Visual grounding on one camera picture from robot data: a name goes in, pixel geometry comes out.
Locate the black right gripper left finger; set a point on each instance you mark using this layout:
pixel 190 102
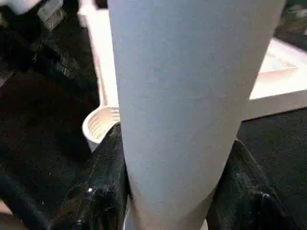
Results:
pixel 96 191

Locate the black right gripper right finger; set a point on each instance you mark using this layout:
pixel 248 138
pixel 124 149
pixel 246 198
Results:
pixel 249 196

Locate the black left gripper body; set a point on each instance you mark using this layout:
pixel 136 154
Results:
pixel 43 52

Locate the white plastic table leg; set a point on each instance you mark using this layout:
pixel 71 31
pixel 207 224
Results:
pixel 192 96

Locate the white plastic table top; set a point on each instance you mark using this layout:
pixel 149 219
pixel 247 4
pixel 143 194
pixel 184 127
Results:
pixel 288 81

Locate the black work mat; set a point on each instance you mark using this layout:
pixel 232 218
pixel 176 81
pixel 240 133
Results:
pixel 43 143

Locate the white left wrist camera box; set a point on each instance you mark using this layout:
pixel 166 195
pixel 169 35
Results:
pixel 24 5

